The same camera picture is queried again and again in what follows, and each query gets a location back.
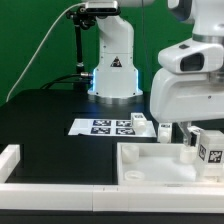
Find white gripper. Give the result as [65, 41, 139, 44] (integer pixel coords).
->
[150, 69, 224, 146]

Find white square tabletop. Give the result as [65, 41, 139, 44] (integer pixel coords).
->
[117, 143, 224, 187]

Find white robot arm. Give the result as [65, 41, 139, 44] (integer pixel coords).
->
[87, 0, 224, 128]

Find white marker sheet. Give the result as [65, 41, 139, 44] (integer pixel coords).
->
[68, 119, 156, 137]

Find white U-shaped fence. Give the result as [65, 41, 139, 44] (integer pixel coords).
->
[0, 145, 224, 213]

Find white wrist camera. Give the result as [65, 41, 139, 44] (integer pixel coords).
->
[158, 38, 224, 74]

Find black base cables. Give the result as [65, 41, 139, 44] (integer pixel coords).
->
[40, 72, 94, 90]

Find black camera stand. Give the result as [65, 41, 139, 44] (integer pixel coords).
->
[66, 7, 96, 92]

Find grey camera on stand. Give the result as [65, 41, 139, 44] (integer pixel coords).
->
[85, 1, 119, 15]

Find white camera cable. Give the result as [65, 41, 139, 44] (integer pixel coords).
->
[5, 3, 86, 103]

